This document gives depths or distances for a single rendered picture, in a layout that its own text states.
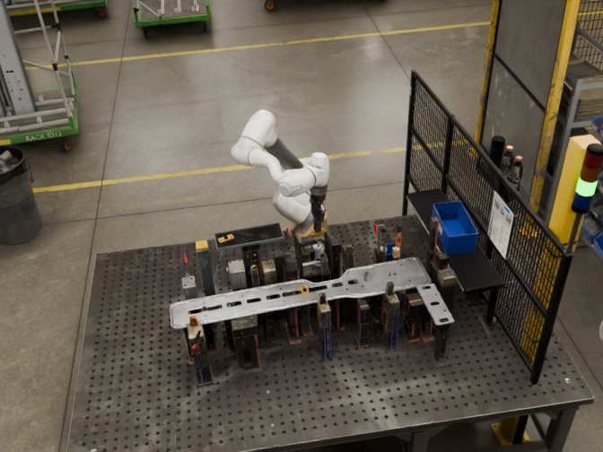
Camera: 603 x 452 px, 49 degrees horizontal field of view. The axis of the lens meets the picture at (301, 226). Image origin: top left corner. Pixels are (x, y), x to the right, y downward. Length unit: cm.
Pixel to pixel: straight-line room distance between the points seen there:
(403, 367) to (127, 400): 142
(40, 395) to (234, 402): 167
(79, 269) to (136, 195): 103
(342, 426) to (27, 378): 235
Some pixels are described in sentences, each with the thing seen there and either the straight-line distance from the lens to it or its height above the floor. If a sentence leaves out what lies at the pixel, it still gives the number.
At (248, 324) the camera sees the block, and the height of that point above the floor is 103.
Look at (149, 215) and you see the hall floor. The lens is 592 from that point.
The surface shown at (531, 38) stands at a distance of 532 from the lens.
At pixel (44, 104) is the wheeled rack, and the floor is 29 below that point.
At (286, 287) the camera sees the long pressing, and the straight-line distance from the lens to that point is 355.
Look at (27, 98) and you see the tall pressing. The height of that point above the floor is 47.
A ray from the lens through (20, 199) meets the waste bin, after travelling 577.
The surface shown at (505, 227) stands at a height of 133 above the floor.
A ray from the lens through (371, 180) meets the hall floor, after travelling 609.
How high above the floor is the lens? 344
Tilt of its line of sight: 38 degrees down
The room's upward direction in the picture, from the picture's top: 3 degrees counter-clockwise
